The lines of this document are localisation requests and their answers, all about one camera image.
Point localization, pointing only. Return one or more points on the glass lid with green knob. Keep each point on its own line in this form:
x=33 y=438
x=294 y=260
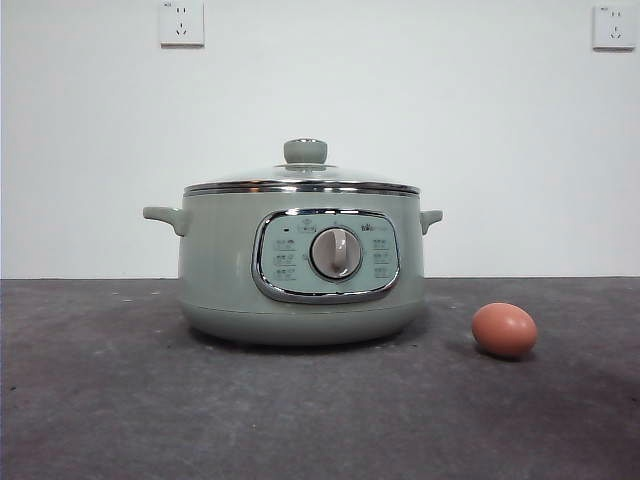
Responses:
x=305 y=152

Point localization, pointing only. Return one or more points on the brown egg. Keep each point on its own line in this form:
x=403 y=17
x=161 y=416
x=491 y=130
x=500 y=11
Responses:
x=504 y=329

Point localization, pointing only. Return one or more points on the pale green electric pot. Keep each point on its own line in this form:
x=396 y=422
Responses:
x=220 y=270

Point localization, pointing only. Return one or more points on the white wall socket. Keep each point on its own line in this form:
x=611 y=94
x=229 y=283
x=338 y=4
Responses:
x=614 y=27
x=182 y=24

